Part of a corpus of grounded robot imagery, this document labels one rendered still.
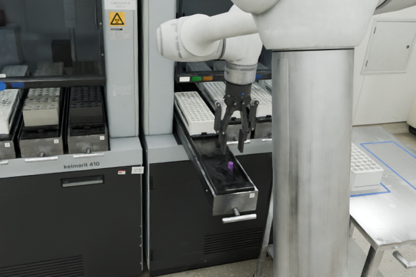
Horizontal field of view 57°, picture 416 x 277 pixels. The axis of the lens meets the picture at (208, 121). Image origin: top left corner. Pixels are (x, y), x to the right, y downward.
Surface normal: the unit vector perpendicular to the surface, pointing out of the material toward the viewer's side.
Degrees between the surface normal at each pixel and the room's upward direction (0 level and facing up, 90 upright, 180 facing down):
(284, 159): 86
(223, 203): 90
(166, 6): 90
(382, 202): 0
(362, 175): 90
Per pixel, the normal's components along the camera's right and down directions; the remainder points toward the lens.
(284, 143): -0.83, 0.12
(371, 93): 0.28, 0.43
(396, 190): 0.07, -0.90
